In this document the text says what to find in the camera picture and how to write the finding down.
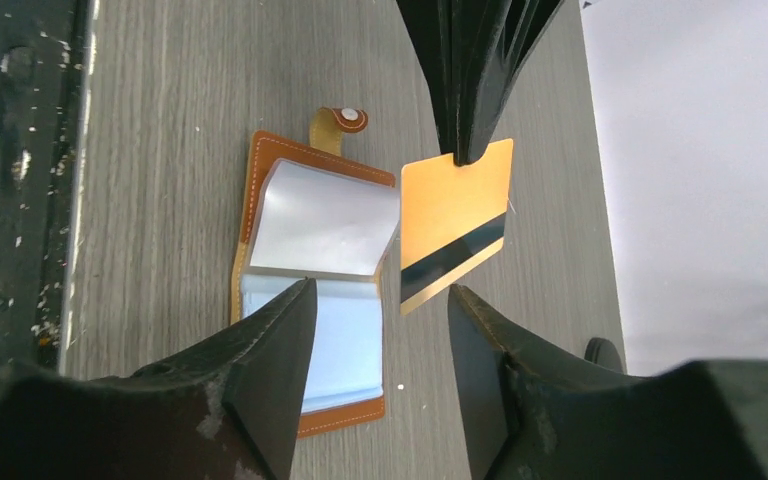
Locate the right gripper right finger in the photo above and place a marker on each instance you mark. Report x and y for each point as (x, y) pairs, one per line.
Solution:
(531, 410)

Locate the black microphone stand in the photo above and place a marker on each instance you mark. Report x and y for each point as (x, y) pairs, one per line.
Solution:
(603, 352)

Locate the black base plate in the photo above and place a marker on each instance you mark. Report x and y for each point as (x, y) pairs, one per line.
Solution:
(42, 48)

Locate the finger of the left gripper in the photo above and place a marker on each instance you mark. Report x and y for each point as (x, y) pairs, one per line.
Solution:
(434, 27)
(491, 42)

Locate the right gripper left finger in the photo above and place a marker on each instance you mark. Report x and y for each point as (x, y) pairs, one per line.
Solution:
(227, 407)

